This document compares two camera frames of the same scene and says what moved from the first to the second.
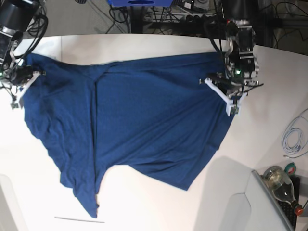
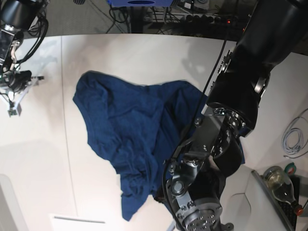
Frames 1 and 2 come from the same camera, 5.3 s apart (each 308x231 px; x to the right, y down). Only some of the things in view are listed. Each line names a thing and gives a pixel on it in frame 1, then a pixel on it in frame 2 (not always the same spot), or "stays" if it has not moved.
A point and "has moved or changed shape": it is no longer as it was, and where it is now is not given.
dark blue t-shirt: [159, 118] has moved or changed shape
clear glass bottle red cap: [277, 179] stays
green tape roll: [291, 164] stays
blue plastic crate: [141, 2] stays
